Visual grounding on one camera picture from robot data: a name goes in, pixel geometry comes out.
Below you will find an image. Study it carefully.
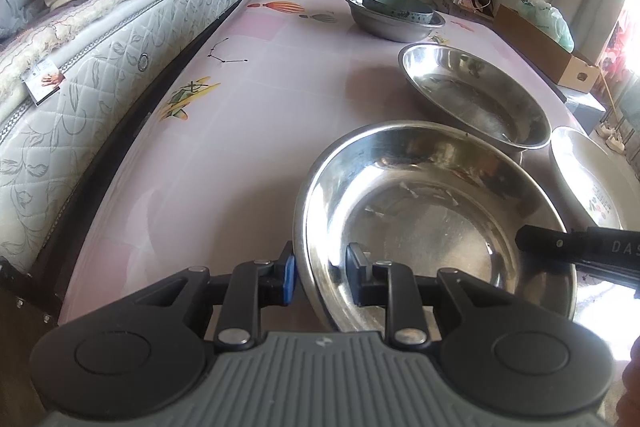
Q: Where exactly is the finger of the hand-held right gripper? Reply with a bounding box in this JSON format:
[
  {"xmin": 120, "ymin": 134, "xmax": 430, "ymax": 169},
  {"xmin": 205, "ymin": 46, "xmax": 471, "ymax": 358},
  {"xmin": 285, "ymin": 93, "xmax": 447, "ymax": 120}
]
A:
[{"xmin": 515, "ymin": 225, "xmax": 576, "ymax": 260}]

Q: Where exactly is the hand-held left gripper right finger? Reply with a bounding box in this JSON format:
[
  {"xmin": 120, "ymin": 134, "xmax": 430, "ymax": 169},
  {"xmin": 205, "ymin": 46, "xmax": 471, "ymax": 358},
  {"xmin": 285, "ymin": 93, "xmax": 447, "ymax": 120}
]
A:
[{"xmin": 346, "ymin": 243, "xmax": 523, "ymax": 353}]

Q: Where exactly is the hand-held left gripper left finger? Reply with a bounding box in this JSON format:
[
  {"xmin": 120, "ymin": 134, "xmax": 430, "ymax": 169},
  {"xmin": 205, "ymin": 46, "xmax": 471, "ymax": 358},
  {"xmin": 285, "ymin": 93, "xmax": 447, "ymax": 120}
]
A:
[{"xmin": 125, "ymin": 241, "xmax": 297, "ymax": 353}]

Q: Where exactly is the white ceramic plate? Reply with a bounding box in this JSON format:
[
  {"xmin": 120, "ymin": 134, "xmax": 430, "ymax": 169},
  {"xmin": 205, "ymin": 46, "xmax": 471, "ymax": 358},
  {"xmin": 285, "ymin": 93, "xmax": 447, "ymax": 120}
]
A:
[{"xmin": 549, "ymin": 126, "xmax": 623, "ymax": 233}]

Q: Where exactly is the large stainless steel plate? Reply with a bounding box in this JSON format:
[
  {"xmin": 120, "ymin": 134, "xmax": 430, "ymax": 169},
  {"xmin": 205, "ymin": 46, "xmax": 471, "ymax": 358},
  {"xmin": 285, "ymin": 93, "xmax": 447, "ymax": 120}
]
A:
[{"xmin": 292, "ymin": 120, "xmax": 578, "ymax": 333}]

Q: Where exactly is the medium stainless steel plate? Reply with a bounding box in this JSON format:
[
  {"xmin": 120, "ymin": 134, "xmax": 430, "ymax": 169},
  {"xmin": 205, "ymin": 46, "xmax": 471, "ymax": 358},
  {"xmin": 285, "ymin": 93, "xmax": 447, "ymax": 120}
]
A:
[{"xmin": 398, "ymin": 43, "xmax": 552, "ymax": 151}]

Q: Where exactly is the teal ceramic bowl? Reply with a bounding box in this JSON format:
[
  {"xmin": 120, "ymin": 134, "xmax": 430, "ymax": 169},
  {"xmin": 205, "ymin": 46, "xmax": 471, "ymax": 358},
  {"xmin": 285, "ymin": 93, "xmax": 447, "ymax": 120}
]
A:
[{"xmin": 361, "ymin": 0, "xmax": 435, "ymax": 28}]

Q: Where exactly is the person's right forearm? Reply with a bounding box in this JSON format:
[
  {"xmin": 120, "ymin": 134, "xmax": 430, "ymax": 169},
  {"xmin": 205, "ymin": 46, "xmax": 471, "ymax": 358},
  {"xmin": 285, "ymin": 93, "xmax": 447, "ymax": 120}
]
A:
[{"xmin": 620, "ymin": 337, "xmax": 640, "ymax": 427}]

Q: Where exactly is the pink printed tablecloth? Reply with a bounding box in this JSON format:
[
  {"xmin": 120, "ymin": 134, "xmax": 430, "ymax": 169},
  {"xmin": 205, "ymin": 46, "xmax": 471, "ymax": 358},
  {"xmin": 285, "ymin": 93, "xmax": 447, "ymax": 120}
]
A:
[{"xmin": 57, "ymin": 0, "xmax": 640, "ymax": 338}]

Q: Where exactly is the grey storage box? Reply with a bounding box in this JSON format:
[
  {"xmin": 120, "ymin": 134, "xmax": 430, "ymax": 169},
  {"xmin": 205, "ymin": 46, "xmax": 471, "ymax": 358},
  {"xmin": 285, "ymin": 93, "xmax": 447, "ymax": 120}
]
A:
[{"xmin": 555, "ymin": 82, "xmax": 608, "ymax": 138}]

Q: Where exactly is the wooden stick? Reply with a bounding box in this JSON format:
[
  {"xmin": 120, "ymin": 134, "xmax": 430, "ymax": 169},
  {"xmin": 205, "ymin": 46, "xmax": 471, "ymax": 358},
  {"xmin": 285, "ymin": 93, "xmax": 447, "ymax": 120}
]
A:
[{"xmin": 600, "ymin": 72, "xmax": 622, "ymax": 124}]

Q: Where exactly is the long cardboard box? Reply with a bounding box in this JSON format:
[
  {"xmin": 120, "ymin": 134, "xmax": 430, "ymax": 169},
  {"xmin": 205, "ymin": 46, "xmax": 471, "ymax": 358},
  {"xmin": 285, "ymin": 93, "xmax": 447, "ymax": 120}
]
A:
[{"xmin": 492, "ymin": 3, "xmax": 601, "ymax": 94}]

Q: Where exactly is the floral curtain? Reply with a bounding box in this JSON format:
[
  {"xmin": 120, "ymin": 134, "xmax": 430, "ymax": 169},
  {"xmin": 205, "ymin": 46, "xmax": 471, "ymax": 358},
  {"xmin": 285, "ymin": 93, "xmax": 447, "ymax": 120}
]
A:
[{"xmin": 597, "ymin": 7, "xmax": 640, "ymax": 148}]

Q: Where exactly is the green plastic bag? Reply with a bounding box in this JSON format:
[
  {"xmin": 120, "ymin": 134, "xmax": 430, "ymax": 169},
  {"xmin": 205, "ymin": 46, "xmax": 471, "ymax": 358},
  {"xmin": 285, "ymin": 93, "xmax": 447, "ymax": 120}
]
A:
[{"xmin": 517, "ymin": 0, "xmax": 575, "ymax": 54}]

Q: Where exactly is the white quilted mattress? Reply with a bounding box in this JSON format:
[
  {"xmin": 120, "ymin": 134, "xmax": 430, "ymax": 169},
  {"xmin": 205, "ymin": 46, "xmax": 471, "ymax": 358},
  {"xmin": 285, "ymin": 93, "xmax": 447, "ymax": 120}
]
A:
[{"xmin": 0, "ymin": 0, "xmax": 278, "ymax": 260}]

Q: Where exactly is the mattress label tag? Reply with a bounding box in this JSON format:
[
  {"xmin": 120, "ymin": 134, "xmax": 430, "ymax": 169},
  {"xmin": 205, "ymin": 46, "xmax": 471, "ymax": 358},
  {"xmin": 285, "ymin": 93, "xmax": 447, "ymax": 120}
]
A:
[{"xmin": 22, "ymin": 61, "xmax": 68, "ymax": 105}]

